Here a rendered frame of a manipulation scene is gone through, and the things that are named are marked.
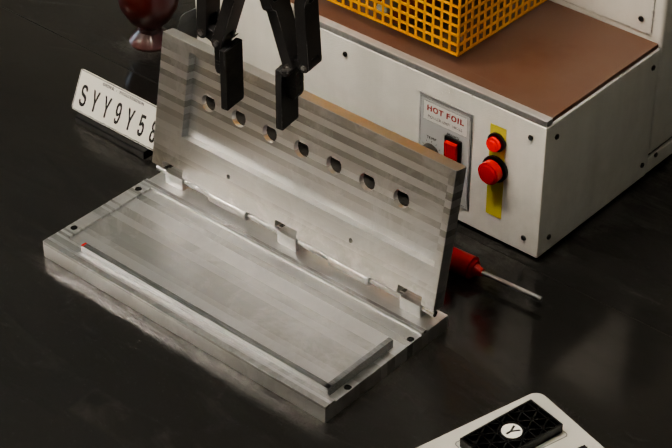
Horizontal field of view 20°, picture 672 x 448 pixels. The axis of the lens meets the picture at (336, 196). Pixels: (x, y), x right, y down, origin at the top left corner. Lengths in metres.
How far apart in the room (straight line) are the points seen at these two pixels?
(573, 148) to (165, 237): 0.49
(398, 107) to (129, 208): 0.34
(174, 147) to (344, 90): 0.22
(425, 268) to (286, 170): 0.22
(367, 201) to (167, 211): 0.28
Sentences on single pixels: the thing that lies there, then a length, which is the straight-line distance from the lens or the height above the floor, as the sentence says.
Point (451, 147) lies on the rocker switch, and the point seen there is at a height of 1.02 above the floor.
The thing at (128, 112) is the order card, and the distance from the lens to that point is 2.41.
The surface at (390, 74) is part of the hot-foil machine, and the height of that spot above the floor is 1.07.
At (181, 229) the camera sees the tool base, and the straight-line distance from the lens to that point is 2.23.
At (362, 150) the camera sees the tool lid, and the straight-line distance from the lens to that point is 2.08.
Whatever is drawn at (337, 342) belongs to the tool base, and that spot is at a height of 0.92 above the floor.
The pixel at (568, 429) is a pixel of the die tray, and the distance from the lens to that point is 1.99.
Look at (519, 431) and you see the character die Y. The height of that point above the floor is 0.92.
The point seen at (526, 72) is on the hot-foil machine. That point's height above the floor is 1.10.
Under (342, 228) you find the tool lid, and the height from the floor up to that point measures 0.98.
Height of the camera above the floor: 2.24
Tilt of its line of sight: 35 degrees down
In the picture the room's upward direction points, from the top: straight up
